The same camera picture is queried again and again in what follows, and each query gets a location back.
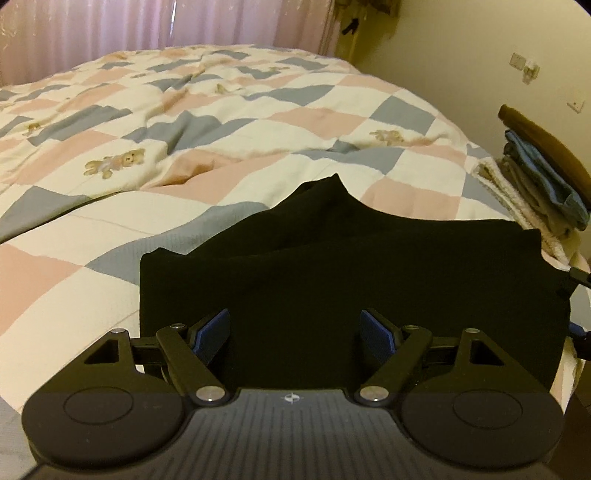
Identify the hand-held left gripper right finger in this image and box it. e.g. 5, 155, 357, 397
355, 308, 509, 408

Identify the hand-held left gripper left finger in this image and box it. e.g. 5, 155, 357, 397
83, 308, 230, 408

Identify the black garment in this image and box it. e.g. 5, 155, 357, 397
139, 173, 574, 400

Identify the beige folded garment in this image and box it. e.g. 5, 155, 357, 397
501, 156, 578, 237

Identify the blue folded garment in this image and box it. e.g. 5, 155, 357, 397
503, 129, 591, 232

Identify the white folded towel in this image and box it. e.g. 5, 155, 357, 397
471, 157, 575, 269

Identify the brown folded garment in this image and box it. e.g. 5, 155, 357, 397
498, 104, 591, 206

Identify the checkered bear print blanket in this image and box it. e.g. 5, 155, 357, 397
0, 44, 591, 467

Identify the pink curtain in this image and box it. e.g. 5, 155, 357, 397
0, 0, 345, 89

